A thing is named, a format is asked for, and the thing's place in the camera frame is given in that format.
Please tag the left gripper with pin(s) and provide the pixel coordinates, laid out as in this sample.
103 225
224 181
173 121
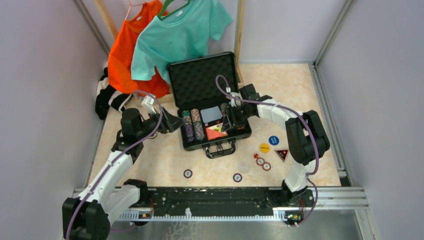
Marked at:
174 121

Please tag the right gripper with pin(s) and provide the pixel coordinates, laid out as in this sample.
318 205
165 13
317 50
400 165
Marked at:
235 123

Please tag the red playing card box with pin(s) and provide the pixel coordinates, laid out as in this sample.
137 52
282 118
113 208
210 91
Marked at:
215 132

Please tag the black poker set case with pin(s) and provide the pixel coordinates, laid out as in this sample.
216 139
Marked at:
194 87

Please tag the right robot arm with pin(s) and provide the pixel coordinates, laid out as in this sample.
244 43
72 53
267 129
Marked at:
306 137

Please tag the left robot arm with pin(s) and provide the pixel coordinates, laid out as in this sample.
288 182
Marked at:
90 215

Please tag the purple chip row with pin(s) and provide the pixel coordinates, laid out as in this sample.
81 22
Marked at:
190 134

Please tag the green blue chip row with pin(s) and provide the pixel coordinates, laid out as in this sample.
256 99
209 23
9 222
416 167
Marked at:
186 115

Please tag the green multicolour chip row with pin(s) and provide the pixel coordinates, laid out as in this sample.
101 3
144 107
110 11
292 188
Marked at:
224 108

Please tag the blue backed card deck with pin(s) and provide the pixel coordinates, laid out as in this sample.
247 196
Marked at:
211 114

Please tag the yellow round button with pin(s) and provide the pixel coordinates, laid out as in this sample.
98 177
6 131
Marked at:
264 148

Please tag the blue round button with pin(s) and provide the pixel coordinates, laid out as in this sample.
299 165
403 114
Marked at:
273 140

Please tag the purple chip on table left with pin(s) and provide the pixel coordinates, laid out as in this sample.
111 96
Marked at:
188 173

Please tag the purple chip on table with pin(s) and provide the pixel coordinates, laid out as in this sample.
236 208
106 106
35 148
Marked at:
237 177
188 173

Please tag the purple chip on table right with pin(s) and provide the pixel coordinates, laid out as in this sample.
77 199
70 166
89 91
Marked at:
237 177

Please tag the red white chip right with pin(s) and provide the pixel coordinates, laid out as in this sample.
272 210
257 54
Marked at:
266 166

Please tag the red black triangle marker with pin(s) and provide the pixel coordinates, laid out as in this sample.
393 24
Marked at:
282 154

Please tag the black white striped garment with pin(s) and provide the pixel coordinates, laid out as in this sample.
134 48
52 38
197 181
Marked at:
108 97

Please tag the teal t-shirt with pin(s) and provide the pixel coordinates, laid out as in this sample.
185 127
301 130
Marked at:
179 36

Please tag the orange t-shirt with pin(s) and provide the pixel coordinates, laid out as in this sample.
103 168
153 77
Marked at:
121 55

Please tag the wooden clothes rack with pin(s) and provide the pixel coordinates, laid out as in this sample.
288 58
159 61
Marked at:
108 15

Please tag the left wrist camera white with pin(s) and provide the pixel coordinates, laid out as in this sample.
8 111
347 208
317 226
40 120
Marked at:
148 104

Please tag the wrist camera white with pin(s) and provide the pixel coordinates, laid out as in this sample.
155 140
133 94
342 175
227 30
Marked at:
148 104
235 97

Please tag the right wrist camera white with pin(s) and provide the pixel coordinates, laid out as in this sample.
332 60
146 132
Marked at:
235 97

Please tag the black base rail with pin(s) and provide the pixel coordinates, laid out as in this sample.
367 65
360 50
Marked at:
218 201

